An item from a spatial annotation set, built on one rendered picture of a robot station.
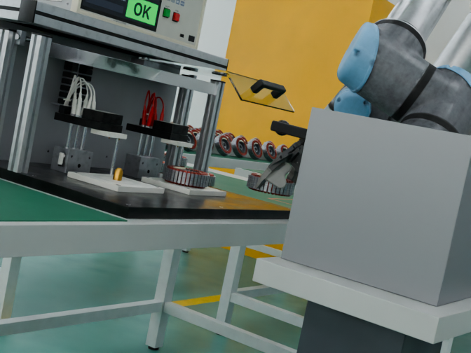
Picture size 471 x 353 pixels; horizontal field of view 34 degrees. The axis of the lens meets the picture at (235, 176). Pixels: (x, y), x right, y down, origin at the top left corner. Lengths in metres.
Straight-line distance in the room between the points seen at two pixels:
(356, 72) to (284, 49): 4.23
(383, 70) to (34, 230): 0.63
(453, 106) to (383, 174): 0.20
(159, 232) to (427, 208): 0.50
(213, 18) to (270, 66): 2.78
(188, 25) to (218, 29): 6.26
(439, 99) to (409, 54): 0.09
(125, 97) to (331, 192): 0.90
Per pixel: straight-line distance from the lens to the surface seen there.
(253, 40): 5.75
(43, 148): 1.89
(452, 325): 1.21
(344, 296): 1.21
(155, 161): 1.98
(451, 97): 1.38
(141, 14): 1.88
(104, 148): 2.02
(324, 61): 5.42
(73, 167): 1.78
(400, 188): 1.23
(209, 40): 8.31
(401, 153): 1.23
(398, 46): 1.39
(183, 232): 1.49
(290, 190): 1.80
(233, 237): 1.64
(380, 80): 1.37
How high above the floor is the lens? 0.97
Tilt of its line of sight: 4 degrees down
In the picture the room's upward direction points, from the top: 11 degrees clockwise
